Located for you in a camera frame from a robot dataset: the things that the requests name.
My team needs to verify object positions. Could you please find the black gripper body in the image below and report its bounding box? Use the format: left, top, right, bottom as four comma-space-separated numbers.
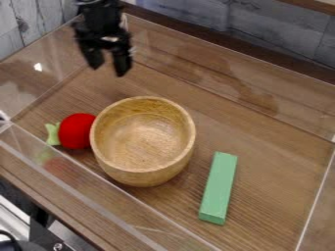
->
74, 0, 131, 53

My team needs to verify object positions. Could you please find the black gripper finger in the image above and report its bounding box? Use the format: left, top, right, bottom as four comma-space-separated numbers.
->
112, 47, 132, 76
83, 45, 104, 70

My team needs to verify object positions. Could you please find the wooden bowl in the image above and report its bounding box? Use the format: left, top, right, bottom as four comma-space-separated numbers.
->
91, 96, 196, 187

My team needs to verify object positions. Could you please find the red plush strawberry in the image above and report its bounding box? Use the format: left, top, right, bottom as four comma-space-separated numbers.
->
44, 113, 96, 150

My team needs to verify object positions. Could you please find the green rectangular block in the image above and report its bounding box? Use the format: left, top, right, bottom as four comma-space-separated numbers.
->
199, 152, 238, 226

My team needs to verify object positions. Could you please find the clear acrylic enclosure wall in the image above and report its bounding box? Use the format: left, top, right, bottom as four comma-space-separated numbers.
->
0, 116, 220, 251

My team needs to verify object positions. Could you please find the black metal stand bracket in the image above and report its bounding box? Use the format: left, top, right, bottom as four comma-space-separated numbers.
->
30, 207, 75, 251

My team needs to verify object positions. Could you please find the black cable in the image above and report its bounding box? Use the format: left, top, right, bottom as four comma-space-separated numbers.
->
0, 229, 24, 251

